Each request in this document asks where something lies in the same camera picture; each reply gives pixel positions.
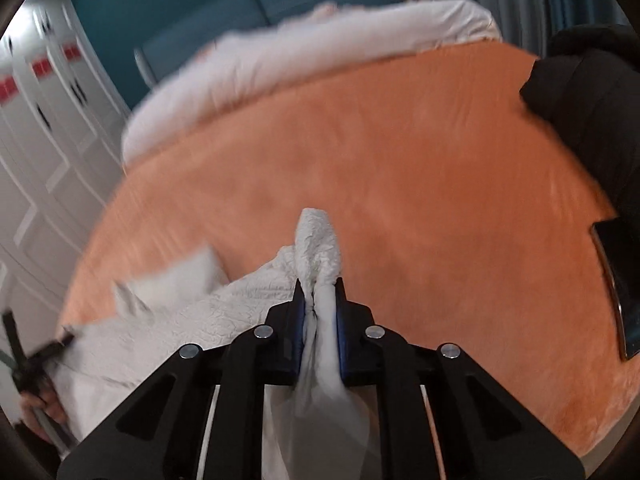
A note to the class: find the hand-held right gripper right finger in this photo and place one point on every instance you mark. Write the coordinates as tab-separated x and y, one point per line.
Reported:
341	321

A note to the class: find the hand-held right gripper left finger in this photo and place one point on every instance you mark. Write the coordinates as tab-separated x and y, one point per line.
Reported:
299	312

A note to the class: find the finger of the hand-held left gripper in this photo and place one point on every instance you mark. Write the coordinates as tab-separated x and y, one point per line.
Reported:
52	349

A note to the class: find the white zip-up jacket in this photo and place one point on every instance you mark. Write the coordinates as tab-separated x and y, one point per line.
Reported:
240	305

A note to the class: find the person's left hand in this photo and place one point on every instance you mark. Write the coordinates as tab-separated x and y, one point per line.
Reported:
47	407

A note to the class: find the orange bed sheet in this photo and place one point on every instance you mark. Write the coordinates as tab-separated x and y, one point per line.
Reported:
425	185

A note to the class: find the white panelled wardrobe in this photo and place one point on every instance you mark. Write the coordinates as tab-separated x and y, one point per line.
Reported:
50	160

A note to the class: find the pale pink duvet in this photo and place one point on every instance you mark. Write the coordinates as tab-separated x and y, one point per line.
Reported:
300	55

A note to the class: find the red paper door decoration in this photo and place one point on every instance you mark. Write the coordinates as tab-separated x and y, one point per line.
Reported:
71	51
40	66
7	88

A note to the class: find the black smartphone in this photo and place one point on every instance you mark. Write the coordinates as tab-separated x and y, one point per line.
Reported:
620	280

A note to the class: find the blue padded headboard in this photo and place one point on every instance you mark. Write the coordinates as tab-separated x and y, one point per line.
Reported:
300	2

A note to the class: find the black puffer jacket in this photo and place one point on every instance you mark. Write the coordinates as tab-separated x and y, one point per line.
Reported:
590	100

